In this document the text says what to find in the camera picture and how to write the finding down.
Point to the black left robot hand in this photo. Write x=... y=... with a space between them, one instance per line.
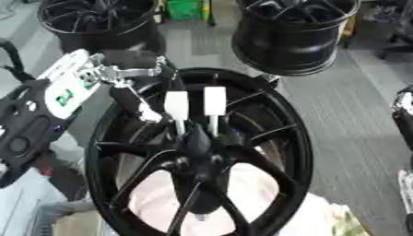
x=129 y=66

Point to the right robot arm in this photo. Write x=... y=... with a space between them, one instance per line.
x=403 y=116

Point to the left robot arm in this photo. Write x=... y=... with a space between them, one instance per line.
x=37 y=107

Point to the black wheel rim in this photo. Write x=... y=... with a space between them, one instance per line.
x=296 y=40
x=97 y=24

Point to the black spoked wheel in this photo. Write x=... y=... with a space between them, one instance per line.
x=258 y=129

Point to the green box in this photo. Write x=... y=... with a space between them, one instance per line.
x=184 y=9

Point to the white cloth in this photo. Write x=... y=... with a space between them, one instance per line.
x=252 y=190

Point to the black office chair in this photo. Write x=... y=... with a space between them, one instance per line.
x=395 y=33

